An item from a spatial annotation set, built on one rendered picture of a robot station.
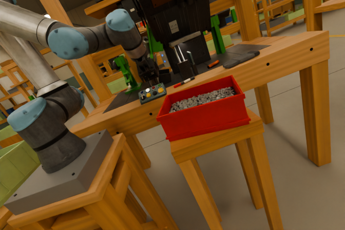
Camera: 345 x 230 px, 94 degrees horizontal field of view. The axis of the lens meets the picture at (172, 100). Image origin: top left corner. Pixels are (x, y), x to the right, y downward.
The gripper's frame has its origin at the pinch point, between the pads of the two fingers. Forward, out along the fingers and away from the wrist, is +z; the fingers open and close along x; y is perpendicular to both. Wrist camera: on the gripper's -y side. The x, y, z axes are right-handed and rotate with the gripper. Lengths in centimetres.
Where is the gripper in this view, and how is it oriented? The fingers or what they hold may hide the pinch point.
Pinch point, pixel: (155, 80)
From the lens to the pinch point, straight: 79.8
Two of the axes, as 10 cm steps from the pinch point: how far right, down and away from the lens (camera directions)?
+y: 2.7, 7.8, -5.7
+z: 2.6, 5.1, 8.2
